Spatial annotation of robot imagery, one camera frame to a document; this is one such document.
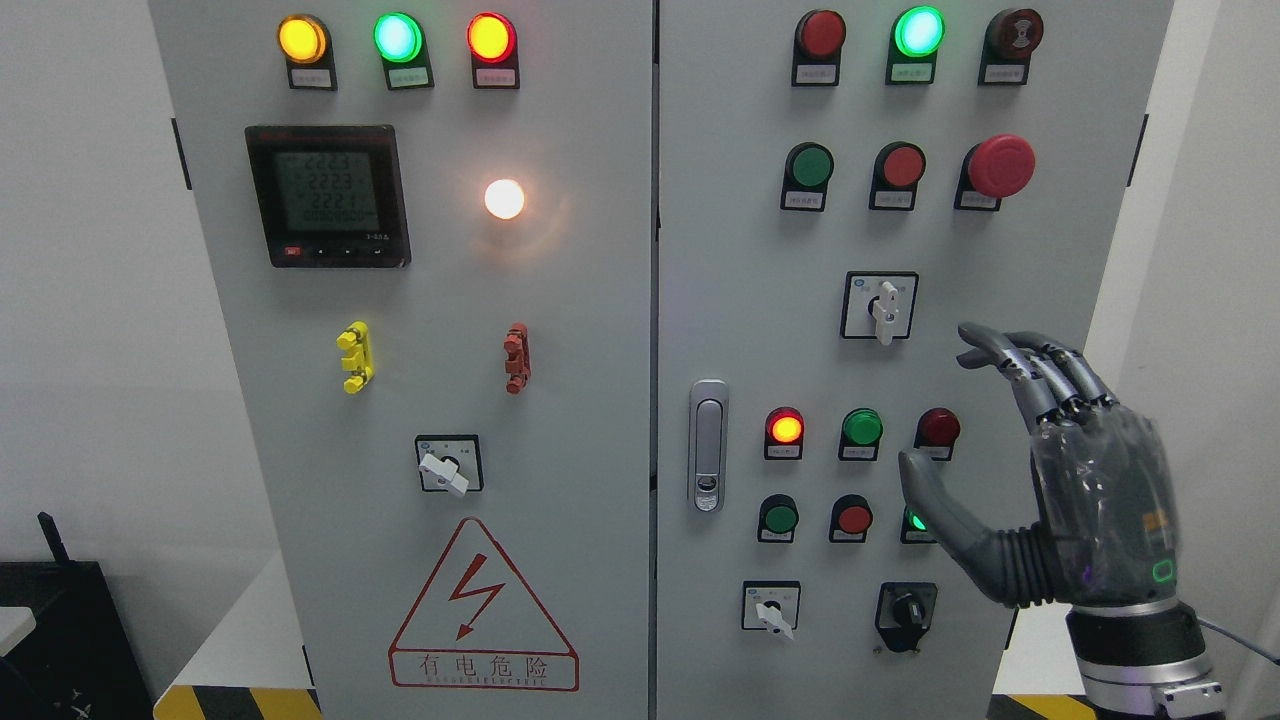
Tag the gray rotary switch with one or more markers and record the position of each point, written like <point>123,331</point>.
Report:
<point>878,306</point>
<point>771,606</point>

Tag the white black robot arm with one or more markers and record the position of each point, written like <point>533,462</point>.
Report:
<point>1145,661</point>

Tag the gray electrical cabinet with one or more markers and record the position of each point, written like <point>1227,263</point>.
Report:
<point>650,138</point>

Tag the red terminal clip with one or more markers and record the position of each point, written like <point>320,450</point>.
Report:
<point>518,364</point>

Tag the lit red indicator light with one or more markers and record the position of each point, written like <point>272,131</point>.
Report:
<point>784,434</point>

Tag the green push button lower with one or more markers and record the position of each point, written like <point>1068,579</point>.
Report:
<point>777,519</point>

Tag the white glowing lamp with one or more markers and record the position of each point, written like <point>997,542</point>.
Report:
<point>504,199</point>

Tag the green indicator light middle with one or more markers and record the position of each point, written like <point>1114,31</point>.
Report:
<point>860,436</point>

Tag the green push button upper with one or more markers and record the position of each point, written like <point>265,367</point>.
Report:
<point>806,174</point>

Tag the red push button lower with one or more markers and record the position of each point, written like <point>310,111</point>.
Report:
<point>850,520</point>

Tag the red push button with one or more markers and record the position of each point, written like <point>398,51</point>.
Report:
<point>896,175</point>
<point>850,520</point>

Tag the yellow terminal clip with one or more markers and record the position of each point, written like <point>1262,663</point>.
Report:
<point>354,342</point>

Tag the red electric danger sticker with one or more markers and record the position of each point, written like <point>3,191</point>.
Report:
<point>478,624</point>

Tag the lit green push button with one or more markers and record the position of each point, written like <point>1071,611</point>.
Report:
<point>914,530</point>

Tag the red push button upper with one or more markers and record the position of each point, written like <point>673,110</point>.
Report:
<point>896,175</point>

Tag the black digital power meter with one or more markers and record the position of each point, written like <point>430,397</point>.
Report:
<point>330,196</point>

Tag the red indicator light left door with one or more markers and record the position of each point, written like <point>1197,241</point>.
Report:
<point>493,44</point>

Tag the red indicator light top right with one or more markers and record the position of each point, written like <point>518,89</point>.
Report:
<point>818,40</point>

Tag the green indicator light left door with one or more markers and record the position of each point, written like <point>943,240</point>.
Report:
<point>400,41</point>

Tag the red emergency stop button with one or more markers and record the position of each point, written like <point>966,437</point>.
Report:
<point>994,169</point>

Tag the green indicator light top right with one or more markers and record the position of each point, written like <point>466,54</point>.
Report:
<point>915,38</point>

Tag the yellow indicator light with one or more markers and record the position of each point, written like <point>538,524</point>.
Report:
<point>307,49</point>

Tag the dark red buzzer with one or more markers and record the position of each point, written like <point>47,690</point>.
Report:
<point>1011,38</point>

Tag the black box with antenna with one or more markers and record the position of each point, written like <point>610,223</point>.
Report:
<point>76,662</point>

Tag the silver door handle lock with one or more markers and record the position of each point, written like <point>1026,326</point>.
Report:
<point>705,452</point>

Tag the gray rotary switch left door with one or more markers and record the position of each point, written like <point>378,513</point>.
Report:
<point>451,464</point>

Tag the black rotary selector switch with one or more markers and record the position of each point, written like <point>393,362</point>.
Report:
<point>904,614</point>

